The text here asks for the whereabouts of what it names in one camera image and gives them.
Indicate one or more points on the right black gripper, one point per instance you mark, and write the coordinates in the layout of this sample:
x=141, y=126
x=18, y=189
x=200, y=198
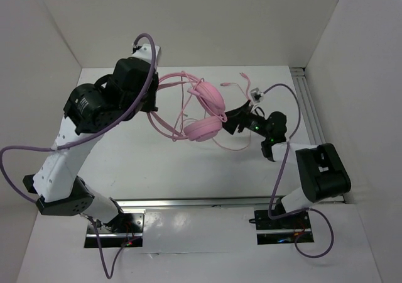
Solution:
x=236, y=117

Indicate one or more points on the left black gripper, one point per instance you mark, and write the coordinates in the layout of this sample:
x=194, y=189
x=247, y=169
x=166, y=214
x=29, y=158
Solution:
x=150, y=105

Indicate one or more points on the pink headphones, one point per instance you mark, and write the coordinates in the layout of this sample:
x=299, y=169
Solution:
x=202, y=109

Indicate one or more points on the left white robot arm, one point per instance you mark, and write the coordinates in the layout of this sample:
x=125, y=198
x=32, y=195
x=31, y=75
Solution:
x=91, y=108

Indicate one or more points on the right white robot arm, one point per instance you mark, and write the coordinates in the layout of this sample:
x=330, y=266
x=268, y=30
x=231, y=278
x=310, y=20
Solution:
x=295, y=202

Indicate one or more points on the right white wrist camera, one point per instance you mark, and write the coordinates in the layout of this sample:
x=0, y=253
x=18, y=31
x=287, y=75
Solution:
x=256, y=95

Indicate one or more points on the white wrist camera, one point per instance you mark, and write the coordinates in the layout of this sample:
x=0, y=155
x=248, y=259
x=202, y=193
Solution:
x=256, y=95
x=144, y=52

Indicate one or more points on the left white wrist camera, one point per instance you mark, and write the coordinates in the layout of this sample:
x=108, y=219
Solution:
x=144, y=52

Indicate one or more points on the aluminium side rail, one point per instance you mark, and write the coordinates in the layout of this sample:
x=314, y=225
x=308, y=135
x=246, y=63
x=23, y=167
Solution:
x=314, y=122

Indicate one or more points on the aluminium front rail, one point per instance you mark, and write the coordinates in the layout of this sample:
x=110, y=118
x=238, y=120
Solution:
x=210, y=202

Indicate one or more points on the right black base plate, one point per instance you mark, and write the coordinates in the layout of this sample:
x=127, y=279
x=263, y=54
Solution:
x=282, y=231

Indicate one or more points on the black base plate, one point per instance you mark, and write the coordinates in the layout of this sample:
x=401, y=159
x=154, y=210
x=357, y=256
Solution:
x=282, y=231
x=126, y=231

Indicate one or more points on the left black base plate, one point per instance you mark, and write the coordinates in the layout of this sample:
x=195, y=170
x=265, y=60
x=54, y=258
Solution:
x=126, y=231

